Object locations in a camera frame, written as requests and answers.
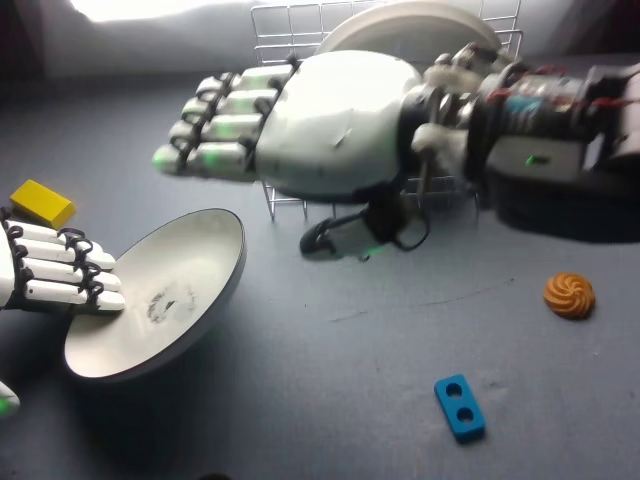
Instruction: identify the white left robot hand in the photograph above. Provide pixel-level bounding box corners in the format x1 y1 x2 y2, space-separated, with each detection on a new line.
0 207 126 419

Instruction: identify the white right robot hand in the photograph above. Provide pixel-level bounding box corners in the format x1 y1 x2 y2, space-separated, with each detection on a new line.
151 49 431 262

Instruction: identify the white plate with dark rim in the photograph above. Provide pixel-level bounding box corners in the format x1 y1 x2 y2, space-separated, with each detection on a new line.
63 208 248 384
313 0 501 69

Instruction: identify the yellow rectangular block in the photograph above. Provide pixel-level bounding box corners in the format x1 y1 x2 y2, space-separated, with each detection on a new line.
9 179 77 231

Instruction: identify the orange swirl cookie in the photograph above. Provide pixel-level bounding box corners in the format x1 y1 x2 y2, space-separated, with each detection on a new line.
542 271 597 322

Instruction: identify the blue block with two holes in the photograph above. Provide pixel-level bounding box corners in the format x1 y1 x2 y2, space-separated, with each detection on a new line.
433 373 487 445

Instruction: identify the silver wire dish rack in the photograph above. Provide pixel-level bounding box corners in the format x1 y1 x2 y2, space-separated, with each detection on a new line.
251 2 525 221

